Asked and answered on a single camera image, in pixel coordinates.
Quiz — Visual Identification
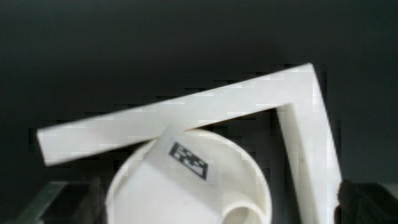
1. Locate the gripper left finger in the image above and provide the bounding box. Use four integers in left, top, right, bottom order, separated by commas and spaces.
14, 179, 107, 224

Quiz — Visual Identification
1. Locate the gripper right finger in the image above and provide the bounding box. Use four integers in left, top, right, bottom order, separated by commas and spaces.
336, 180, 398, 224

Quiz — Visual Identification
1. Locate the white stool leg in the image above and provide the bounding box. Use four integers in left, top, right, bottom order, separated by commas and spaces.
110, 126, 222, 224

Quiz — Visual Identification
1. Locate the white round stool seat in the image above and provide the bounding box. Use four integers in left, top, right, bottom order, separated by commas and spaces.
107, 129, 272, 224

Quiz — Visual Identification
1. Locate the white right barrier wall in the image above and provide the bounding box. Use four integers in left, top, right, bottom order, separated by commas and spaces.
277, 101, 341, 224

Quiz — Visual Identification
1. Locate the white barrier wall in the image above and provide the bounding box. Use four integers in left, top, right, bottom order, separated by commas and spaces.
277, 101, 341, 224
37, 63, 316, 166

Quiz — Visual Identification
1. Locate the white front barrier wall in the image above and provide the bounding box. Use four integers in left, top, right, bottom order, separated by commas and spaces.
37, 63, 316, 166

